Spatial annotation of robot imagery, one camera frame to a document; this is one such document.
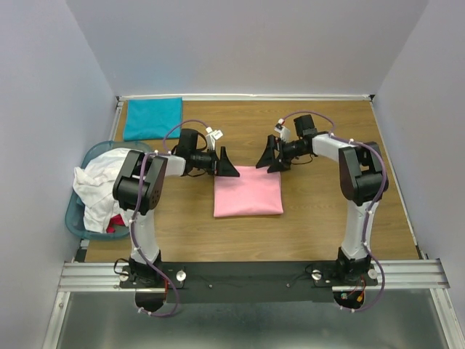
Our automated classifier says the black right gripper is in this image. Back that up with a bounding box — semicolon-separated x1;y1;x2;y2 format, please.
255;135;307;174

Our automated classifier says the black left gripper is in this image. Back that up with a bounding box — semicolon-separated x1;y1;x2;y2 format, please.
190;146;240;177

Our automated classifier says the pink t-shirt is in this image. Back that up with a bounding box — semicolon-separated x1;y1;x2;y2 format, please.
214;166;283;218

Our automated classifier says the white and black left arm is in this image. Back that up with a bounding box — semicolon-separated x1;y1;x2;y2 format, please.
113;127;240;288

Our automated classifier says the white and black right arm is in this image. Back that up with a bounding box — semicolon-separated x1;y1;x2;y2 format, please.
256;111;389;285

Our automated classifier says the folded teal t-shirt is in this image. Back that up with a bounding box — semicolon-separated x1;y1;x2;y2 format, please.
123;97;182;141

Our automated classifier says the red garment in basket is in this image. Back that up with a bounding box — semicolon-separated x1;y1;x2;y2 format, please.
105;214;128;234

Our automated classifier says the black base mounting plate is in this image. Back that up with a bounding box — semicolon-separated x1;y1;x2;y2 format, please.
113;261;379;315

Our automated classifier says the white t-shirt in basket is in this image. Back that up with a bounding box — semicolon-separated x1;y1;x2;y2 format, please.
73;148;130;234

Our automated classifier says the blue plastic laundry basket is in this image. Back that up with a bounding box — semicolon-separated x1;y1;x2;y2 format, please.
65;141;152;241

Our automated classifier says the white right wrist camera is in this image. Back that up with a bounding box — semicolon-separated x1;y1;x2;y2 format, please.
274;119;291;143

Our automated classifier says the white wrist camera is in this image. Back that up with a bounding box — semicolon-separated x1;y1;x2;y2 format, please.
274;119;291;143
205;127;223;151

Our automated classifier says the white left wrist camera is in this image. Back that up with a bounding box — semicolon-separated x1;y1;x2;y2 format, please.
205;127;223;151

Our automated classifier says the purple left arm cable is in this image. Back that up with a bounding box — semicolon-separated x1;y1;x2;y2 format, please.
129;119;215;318

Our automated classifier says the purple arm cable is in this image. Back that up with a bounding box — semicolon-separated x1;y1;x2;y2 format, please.
275;111;389;313
129;119;215;318

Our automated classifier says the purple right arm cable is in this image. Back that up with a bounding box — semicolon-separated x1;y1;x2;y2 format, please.
275;111;389;313

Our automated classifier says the aluminium front rail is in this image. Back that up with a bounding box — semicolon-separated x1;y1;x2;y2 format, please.
58;260;450;292

